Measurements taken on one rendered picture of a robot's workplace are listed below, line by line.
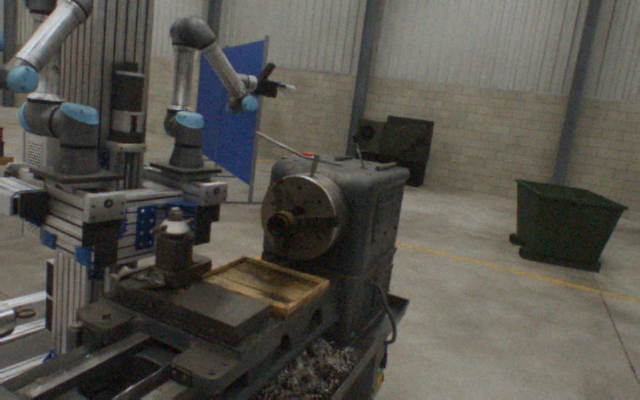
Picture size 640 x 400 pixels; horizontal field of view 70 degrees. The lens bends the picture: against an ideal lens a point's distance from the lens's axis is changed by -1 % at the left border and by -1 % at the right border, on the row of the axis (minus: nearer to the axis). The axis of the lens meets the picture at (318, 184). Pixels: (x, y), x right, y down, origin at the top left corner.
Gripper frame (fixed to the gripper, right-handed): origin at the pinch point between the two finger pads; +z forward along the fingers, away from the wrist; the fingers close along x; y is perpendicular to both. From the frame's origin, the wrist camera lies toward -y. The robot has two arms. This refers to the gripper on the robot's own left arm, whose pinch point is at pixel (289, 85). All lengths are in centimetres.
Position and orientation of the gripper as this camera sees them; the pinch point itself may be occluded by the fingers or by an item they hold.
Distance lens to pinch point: 245.8
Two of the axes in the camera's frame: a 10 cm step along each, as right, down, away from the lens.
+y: -2.0, 9.4, 2.7
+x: 5.5, 3.4, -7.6
